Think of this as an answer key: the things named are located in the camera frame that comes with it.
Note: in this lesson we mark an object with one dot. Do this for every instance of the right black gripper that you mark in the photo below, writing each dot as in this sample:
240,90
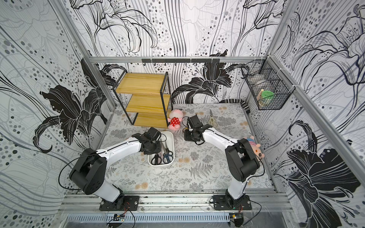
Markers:
190,135

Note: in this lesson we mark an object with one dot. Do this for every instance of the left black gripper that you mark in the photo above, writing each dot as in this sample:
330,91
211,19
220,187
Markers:
158,149

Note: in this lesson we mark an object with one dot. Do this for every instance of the cream handled scissors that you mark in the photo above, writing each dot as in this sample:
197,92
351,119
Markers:
212,120

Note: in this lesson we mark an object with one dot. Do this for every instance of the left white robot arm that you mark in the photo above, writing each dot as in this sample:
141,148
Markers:
89,172

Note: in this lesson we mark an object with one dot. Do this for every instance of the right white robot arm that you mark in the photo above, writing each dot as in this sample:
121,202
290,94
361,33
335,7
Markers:
243,156

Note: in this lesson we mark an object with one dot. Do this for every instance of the white plastic storage box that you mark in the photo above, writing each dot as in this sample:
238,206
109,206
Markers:
168,138

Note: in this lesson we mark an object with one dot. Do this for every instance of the black yellow connector box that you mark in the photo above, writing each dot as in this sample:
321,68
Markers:
236,219

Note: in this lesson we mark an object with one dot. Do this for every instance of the pink plush pig toy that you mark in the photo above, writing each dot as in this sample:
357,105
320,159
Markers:
175,119

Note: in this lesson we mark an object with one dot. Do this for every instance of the pink doll with blue hat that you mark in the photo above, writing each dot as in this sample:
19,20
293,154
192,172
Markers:
256,147

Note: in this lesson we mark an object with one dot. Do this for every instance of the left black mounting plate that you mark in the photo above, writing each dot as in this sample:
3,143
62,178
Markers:
122,203

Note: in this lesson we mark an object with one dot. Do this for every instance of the black mounting plate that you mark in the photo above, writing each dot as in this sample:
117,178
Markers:
122,203
226,202

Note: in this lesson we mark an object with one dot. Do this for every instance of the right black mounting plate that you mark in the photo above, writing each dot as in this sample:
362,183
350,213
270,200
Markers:
226,202

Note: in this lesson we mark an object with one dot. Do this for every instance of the small circuit board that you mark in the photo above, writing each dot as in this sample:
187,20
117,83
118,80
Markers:
119,218

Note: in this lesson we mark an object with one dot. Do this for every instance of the green lid in basket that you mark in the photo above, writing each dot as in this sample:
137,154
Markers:
267,95

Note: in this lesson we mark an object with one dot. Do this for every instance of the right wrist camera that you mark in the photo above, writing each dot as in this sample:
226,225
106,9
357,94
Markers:
194,122

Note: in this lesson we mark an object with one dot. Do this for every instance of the small black handled scissors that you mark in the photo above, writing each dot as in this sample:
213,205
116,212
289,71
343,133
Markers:
157,159

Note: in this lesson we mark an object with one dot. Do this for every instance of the blue handled scissors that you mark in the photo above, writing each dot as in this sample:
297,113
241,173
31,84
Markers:
168,155

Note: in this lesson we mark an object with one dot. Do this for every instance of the wooden shelf black frame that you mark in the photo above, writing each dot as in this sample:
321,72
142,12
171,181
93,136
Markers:
145,98

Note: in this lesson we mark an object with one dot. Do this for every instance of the white vented cable duct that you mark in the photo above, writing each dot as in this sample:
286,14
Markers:
151,217

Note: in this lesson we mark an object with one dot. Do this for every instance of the black hook rail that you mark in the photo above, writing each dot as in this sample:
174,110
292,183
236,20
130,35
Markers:
182,60

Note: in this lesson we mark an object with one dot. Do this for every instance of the black wire wall basket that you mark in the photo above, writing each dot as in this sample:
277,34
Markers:
261,75

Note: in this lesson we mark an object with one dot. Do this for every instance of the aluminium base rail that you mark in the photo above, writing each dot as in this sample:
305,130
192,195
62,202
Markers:
203,202

